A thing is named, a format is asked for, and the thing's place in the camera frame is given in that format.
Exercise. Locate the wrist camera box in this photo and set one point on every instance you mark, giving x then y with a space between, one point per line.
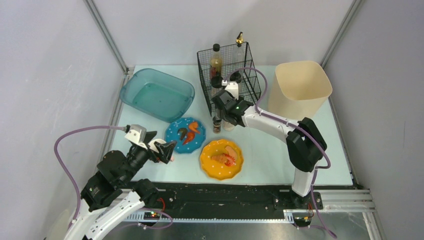
231 87
136 135

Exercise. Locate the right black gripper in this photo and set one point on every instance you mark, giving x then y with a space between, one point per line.
224 100

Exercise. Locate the pink white mug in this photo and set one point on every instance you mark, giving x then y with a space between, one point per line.
153 148

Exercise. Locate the red toy food piece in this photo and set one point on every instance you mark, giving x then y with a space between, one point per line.
224 159

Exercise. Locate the blue polka dot plate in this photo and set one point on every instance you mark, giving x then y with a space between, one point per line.
171 134

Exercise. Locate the brown sauce bottle black cap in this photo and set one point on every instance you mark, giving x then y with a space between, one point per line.
215 62

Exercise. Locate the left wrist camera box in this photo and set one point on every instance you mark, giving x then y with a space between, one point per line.
136 135

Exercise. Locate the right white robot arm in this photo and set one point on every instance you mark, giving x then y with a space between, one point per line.
305 144

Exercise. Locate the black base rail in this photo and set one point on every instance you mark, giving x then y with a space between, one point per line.
208 201

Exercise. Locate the white-bead shaker jar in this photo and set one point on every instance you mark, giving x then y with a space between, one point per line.
216 85
227 126

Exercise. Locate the left aluminium frame post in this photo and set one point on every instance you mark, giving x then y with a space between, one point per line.
104 31

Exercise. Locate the small spice jar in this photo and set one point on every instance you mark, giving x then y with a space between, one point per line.
217 122

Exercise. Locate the aluminium frame post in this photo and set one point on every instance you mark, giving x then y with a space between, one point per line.
104 31
351 13

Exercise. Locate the orange toy shrimp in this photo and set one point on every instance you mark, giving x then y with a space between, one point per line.
193 127

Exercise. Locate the beige waste bin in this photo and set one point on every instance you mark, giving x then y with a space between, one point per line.
298 90

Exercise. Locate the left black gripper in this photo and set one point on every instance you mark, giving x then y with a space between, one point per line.
157 149

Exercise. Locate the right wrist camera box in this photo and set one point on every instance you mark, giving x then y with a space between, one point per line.
231 87

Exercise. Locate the teal plastic tub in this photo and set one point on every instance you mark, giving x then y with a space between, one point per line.
158 94

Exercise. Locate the dark toy shrimp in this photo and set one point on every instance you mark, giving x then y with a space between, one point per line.
182 132

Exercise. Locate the yellow polka dot plate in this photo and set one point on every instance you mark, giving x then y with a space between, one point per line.
215 169

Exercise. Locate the black wire rack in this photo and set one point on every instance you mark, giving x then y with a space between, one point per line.
249 88

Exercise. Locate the peach toy food slice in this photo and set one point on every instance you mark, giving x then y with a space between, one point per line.
231 152

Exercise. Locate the red toy shrimp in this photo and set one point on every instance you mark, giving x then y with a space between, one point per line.
189 137

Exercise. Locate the right aluminium frame post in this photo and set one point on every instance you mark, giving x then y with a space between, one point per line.
351 13

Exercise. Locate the gold spout glass bottle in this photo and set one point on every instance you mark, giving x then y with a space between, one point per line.
239 54

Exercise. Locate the white powder dispenser bottle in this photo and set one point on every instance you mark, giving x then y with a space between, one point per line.
236 77

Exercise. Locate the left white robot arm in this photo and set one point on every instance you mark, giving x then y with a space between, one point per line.
94 217

